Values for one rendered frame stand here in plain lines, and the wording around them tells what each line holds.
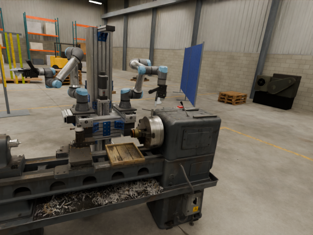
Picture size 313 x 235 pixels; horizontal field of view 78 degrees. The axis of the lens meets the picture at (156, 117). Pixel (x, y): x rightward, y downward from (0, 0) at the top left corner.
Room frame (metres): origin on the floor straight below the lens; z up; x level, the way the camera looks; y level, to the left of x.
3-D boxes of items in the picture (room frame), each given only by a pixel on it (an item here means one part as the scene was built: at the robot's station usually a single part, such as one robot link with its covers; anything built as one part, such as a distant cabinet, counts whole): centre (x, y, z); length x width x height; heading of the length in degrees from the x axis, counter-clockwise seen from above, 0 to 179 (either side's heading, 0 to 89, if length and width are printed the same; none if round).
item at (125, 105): (2.27, 0.40, 1.21); 0.15 x 0.15 x 0.10
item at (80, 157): (1.49, 0.64, 0.95); 0.43 x 0.17 x 0.05; 25
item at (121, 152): (1.64, 0.28, 0.89); 0.36 x 0.30 x 0.04; 25
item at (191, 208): (1.68, -0.42, 0.41); 0.34 x 0.17 x 0.82; 115
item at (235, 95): (9.11, -3.54, 0.22); 1.25 x 0.86 x 0.44; 133
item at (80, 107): (2.02, 0.82, 1.21); 0.15 x 0.15 x 0.10
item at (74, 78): (2.09, 0.93, 1.54); 0.15 x 0.12 x 0.55; 53
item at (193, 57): (8.47, -1.21, 1.18); 4.12 x 0.80 x 2.35; 1
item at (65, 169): (1.46, 0.68, 0.90); 0.47 x 0.30 x 0.06; 25
